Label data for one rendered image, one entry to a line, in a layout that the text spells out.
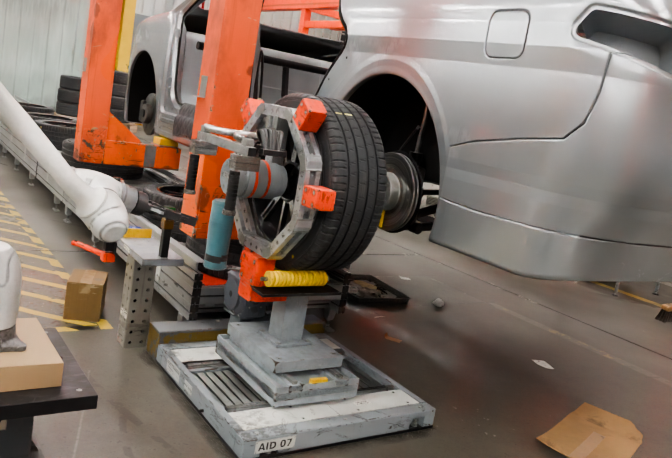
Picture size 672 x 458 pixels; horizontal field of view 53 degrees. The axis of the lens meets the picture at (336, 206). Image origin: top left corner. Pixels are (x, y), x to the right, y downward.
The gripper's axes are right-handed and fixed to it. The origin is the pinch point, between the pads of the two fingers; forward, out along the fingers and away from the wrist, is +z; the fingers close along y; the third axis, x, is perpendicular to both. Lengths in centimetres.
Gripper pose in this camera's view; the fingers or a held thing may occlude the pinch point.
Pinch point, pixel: (186, 219)
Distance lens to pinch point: 228.6
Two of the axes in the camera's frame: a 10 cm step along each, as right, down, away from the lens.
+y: -6.2, -2.2, 7.5
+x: -3.6, 9.3, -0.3
